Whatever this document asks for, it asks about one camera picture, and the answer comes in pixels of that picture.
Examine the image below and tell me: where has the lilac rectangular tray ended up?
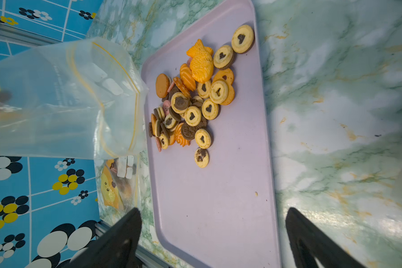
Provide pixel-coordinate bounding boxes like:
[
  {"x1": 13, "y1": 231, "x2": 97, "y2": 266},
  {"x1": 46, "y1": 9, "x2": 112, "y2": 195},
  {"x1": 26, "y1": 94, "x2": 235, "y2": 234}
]
[{"x1": 140, "y1": 0, "x2": 283, "y2": 268}]

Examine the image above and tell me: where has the ziploc bag of cookies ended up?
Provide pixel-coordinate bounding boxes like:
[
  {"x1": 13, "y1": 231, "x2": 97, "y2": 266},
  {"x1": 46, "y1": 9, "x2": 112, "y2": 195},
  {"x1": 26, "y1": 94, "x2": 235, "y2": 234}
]
[{"x1": 0, "y1": 38, "x2": 149, "y2": 160}]

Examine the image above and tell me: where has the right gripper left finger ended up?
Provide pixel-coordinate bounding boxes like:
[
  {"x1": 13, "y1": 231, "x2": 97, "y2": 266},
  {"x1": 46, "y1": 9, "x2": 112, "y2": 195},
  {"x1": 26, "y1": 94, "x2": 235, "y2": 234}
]
[{"x1": 67, "y1": 208, "x2": 142, "y2": 268}]

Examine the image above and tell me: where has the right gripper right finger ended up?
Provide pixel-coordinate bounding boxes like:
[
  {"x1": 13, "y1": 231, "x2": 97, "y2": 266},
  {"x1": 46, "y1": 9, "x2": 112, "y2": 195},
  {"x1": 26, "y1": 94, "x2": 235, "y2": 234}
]
[{"x1": 285, "y1": 207, "x2": 363, "y2": 268}]

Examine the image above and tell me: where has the poured cookies pile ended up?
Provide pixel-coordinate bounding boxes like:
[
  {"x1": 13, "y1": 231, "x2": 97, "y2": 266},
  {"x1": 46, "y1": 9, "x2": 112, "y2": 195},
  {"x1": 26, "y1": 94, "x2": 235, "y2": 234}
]
[{"x1": 147, "y1": 25, "x2": 255, "y2": 168}]

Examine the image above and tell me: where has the left aluminium corner post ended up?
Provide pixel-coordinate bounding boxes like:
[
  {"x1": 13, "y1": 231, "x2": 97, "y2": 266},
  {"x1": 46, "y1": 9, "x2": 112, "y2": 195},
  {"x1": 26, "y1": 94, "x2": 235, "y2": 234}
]
[{"x1": 0, "y1": 23, "x2": 60, "y2": 48}]

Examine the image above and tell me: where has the ziploc cookie bag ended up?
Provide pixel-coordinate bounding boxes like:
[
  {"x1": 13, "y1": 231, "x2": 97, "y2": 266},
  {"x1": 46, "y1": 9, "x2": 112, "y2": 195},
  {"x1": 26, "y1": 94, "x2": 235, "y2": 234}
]
[{"x1": 94, "y1": 155, "x2": 141, "y2": 226}]

